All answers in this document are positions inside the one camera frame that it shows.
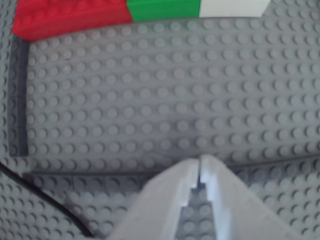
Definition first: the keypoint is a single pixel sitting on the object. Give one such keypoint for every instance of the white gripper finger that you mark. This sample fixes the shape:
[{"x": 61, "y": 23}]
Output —
[
  {"x": 240, "y": 212},
  {"x": 155, "y": 212}
]

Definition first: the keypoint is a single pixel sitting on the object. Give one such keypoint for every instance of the white brick cube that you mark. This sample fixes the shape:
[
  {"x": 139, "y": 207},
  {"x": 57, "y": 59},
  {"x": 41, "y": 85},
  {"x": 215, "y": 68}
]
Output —
[{"x": 232, "y": 7}]

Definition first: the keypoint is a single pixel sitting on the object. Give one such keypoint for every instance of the green brick cube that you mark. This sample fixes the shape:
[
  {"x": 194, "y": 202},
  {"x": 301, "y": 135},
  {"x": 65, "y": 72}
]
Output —
[{"x": 165, "y": 10}]

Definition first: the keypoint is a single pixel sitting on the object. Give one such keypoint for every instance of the gray studded baseplate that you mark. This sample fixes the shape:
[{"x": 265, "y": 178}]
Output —
[{"x": 150, "y": 87}]

